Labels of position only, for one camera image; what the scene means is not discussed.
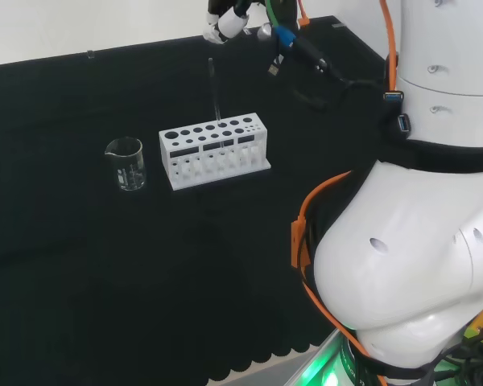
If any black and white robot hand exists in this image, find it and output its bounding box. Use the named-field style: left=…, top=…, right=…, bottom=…
left=202, top=0, right=274, bottom=45

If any clear glass rod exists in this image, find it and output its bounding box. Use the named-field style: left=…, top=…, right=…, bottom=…
left=207, top=57, right=224, bottom=124

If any white test tube rack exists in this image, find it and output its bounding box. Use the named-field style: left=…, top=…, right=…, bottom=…
left=158, top=113, right=273, bottom=191

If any clear glass beaker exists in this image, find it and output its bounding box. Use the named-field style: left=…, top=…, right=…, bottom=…
left=103, top=136, right=147, bottom=193

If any black bench cloth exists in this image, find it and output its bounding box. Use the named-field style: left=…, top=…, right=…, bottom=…
left=0, top=14, right=389, bottom=384

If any pale metal board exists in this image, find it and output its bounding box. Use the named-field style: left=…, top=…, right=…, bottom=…
left=207, top=328, right=347, bottom=386

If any green cable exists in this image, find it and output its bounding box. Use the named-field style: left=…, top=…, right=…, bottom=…
left=264, top=0, right=286, bottom=30

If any black usb plug cable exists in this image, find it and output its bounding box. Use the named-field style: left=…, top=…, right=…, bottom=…
left=266, top=53, right=286, bottom=78

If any short orange cable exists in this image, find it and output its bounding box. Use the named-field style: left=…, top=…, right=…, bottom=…
left=296, top=0, right=310, bottom=27

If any black cable with blue plug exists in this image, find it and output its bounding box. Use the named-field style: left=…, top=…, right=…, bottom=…
left=273, top=24, right=388, bottom=110

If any long orange cable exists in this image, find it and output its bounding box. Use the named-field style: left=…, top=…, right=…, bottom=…
left=290, top=0, right=400, bottom=386

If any black floor cable bundle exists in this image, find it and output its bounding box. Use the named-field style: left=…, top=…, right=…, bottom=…
left=424, top=327, right=483, bottom=386

